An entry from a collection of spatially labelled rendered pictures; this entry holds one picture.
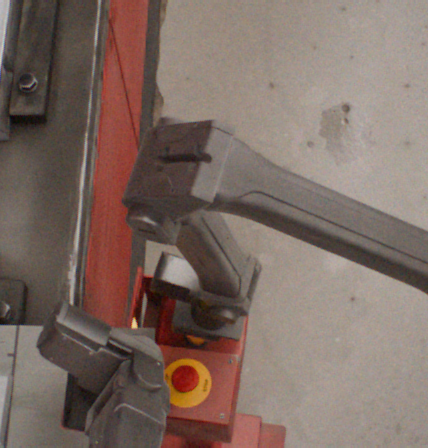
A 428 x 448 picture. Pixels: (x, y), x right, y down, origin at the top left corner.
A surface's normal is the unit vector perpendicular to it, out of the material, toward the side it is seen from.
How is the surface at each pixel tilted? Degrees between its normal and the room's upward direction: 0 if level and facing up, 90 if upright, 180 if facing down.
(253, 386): 0
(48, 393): 0
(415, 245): 27
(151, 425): 47
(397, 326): 0
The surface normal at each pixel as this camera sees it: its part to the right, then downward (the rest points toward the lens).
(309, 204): 0.35, -0.15
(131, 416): 0.49, -0.71
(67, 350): -0.02, 0.34
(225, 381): -0.04, -0.42
